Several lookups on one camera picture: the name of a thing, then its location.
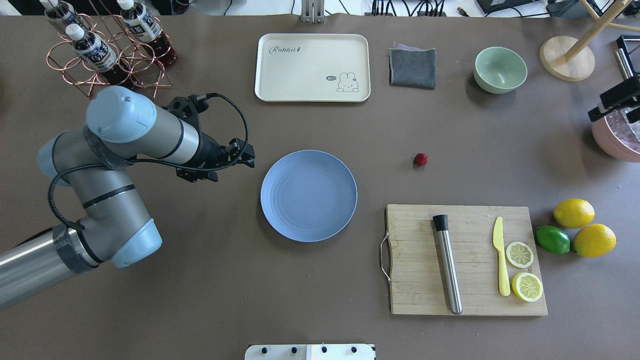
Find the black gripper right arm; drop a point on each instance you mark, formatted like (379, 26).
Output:
(618, 98)

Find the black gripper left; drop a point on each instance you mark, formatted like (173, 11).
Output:
(209, 152)

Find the blue round plate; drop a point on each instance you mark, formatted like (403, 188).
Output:
(309, 196)

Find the red strawberry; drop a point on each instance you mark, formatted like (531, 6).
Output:
(420, 160)

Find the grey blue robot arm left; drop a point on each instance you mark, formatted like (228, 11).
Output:
(101, 214)

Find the metal ice scoop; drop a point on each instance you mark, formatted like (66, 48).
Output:
(624, 65)

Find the pink ice bowl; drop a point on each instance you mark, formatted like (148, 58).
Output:
(617, 136)

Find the wooden cup stand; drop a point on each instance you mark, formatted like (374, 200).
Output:
(570, 59)

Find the cream rabbit tray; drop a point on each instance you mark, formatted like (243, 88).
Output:
(312, 67)

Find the yellow lemon upper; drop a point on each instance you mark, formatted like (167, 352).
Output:
(574, 213)

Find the yellow lemon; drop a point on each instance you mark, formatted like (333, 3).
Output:
(574, 213)
(594, 240)

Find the green bowl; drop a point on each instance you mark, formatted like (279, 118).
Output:
(499, 70)

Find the yellow lemon lower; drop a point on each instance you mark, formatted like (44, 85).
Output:
(594, 240)

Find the green lime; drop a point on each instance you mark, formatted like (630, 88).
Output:
(553, 239)

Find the tea bottle right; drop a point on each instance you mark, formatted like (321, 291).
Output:
(146, 30)

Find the tea bottle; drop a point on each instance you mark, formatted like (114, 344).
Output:
(146, 30)
(98, 55)
(60, 14)

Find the tea bottle front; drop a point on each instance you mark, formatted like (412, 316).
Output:
(98, 55)

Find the grey folded cloth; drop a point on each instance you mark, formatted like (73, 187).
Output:
(413, 67)

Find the lemon half upper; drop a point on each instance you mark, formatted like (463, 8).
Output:
(519, 254)

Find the lemon half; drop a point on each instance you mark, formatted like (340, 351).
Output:
(519, 254)
(527, 286)

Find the steel muddler black tip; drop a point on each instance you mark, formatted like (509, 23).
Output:
(447, 264)

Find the wooden cutting board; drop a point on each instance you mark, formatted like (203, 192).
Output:
(415, 271)

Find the lemon half lower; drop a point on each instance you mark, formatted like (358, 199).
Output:
(527, 286)

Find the tea bottle left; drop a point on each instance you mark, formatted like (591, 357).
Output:
(60, 14)

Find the yellow plastic knife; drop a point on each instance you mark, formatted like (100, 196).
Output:
(499, 245)

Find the copper wire bottle rack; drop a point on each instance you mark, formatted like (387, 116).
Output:
(147, 74)

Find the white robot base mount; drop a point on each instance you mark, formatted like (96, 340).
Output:
(322, 351)

